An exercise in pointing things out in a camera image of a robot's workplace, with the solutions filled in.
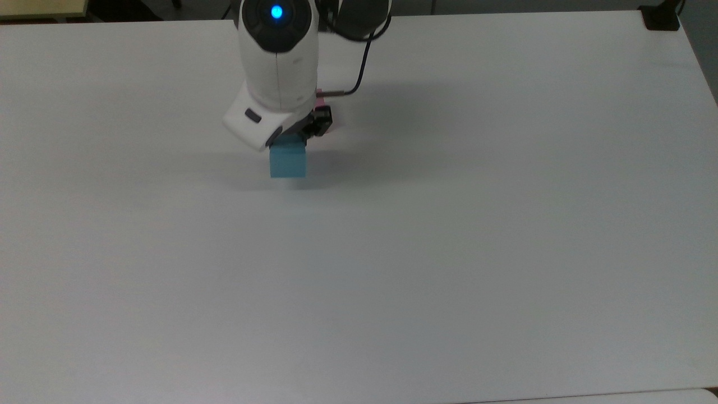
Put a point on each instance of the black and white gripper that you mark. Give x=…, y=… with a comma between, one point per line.
x=255, y=124

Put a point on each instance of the blue foam cube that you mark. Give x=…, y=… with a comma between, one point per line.
x=288, y=160

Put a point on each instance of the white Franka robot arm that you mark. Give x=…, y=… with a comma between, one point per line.
x=277, y=50

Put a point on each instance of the pink foam cube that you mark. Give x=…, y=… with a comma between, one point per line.
x=321, y=102

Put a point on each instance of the yellowish wooden board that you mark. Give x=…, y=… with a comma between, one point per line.
x=42, y=8

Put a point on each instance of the black table clamp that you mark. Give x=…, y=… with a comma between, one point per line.
x=660, y=17

